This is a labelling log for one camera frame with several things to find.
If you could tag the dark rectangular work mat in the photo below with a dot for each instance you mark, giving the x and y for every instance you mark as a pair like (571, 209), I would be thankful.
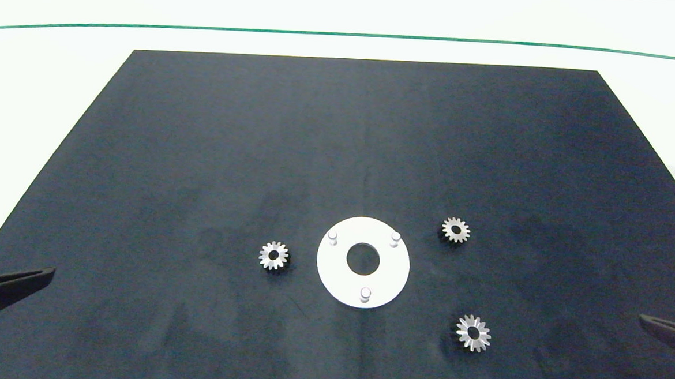
(340, 143)

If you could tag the round white pin plate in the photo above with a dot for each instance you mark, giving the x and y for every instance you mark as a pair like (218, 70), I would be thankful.
(391, 273)

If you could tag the small steel planetary gear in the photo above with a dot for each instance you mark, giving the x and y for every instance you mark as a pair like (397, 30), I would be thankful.
(264, 256)
(448, 229)
(463, 333)

